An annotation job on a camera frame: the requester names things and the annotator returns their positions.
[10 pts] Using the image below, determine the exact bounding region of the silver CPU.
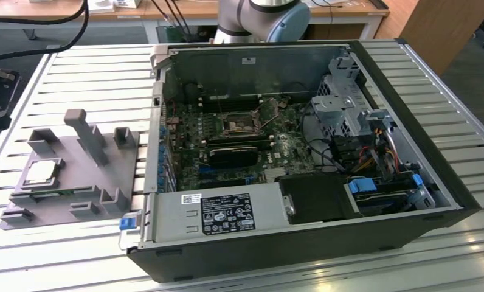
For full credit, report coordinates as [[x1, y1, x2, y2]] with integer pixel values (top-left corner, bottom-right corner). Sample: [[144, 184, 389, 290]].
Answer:
[[24, 158, 64, 185]]

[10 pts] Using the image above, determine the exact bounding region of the metal socket cover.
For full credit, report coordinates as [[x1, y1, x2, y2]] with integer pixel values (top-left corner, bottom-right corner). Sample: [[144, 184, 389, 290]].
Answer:
[[252, 97, 285, 132]]

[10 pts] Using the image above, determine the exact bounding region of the CPU socket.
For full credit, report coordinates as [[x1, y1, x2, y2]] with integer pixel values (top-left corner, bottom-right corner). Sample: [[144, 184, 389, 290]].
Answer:
[[221, 111, 267, 137]]

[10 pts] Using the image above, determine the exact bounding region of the grey parts rack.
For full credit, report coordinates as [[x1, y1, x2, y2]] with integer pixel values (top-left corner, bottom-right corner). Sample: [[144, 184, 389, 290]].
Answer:
[[0, 108, 145, 231]]

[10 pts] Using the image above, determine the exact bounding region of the green RAM stick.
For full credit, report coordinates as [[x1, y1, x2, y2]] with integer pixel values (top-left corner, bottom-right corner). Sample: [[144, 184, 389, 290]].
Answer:
[[31, 189, 77, 198]]

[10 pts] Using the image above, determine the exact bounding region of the white cardboard box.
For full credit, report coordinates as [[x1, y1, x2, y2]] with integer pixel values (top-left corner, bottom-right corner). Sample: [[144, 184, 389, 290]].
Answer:
[[81, 0, 117, 15]]

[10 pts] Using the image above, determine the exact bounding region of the white printed box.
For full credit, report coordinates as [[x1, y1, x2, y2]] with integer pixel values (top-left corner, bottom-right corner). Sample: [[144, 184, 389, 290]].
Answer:
[[115, 0, 147, 9]]

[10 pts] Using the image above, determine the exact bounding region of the blue power supply latch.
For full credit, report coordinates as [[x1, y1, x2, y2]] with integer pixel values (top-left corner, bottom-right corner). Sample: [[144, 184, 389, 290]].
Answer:
[[120, 214, 140, 231]]

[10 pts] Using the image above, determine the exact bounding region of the silver power supply unit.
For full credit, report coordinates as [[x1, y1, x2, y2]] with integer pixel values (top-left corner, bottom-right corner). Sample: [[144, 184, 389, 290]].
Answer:
[[139, 183, 285, 248]]

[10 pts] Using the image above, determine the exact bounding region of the black RAM slot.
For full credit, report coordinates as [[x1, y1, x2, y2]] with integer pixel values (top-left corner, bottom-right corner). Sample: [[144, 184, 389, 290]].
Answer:
[[200, 93, 264, 100], [204, 137, 271, 144], [204, 140, 271, 146], [204, 142, 271, 149], [200, 100, 264, 105], [200, 97, 264, 103], [204, 135, 271, 142]]

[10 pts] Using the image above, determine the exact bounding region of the black graphics card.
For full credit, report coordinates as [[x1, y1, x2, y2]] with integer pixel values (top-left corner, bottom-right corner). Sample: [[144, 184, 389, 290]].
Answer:
[[204, 145, 260, 170]]

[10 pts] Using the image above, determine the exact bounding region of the green motherboard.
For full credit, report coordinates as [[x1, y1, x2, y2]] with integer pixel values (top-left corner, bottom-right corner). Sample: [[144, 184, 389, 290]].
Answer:
[[160, 97, 320, 192]]

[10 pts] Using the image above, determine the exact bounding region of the silver drive cage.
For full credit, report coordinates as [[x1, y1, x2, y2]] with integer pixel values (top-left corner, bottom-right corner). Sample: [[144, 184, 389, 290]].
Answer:
[[309, 56, 393, 139]]

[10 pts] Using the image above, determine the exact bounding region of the black PC case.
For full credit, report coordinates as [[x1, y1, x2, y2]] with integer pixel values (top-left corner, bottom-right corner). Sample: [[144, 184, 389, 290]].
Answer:
[[125, 38, 482, 283]]

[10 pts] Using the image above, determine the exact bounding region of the black plastic shroud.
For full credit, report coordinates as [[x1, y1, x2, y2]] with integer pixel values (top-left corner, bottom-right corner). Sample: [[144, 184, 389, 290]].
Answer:
[[276, 173, 364, 226]]

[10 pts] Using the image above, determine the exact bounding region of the wooden desk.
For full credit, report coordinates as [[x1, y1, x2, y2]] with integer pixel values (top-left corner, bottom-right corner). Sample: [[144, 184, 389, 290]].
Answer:
[[0, 0, 392, 42]]

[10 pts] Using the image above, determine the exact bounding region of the hard disk in blue carrier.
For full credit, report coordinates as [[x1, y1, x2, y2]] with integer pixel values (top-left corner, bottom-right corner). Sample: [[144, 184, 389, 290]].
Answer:
[[345, 178, 416, 217]]

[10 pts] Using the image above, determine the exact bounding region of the wooden cabinet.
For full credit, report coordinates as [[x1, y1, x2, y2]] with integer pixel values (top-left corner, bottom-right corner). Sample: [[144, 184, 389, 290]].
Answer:
[[373, 0, 484, 78]]

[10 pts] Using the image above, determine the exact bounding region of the black data cable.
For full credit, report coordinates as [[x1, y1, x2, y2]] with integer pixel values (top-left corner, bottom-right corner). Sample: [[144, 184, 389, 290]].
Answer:
[[300, 108, 346, 175]]

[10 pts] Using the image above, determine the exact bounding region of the grey cable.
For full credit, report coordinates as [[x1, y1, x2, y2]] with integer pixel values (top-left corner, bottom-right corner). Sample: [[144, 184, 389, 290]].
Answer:
[[311, 147, 344, 173]]

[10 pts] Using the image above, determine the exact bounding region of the coloured power wire bundle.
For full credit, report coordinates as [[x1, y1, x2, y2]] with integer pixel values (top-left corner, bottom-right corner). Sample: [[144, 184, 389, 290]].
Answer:
[[357, 129, 404, 183]]

